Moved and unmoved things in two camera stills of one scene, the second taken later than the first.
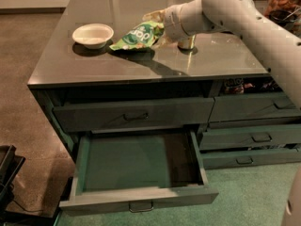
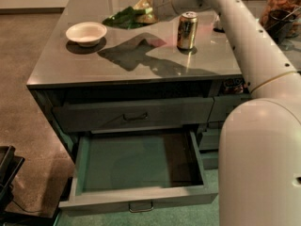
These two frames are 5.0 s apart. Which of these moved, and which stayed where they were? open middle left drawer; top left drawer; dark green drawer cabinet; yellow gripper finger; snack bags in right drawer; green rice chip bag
Moved: yellow gripper finger; green rice chip bag
Stayed: open middle left drawer; dark green drawer cabinet; top left drawer; snack bags in right drawer
